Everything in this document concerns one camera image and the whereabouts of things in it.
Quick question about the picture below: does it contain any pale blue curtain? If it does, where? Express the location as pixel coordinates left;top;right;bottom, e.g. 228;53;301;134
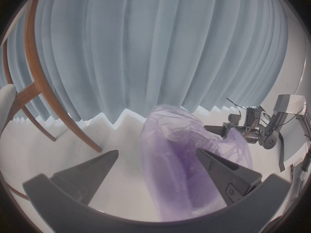
0;0;289;126

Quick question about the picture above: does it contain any purple plastic bag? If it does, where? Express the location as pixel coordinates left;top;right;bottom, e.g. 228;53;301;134
141;104;253;222

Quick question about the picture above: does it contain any white wooden-legged chair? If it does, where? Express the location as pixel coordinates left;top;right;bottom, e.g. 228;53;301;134
0;0;103;153

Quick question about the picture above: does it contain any white trash bin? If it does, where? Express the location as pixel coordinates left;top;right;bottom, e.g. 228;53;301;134
142;130;202;221

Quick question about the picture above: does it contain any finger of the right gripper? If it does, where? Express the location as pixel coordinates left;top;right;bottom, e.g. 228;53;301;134
204;125;224;138

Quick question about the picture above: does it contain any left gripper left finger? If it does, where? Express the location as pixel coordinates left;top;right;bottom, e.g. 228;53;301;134
49;150;119;205

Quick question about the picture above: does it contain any black cable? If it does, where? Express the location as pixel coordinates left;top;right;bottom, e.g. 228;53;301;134
226;97;243;116

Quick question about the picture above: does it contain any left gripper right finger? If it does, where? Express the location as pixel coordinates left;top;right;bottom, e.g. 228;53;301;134
196;148;263;207

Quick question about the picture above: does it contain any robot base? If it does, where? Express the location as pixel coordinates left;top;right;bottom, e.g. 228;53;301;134
288;158;310;201

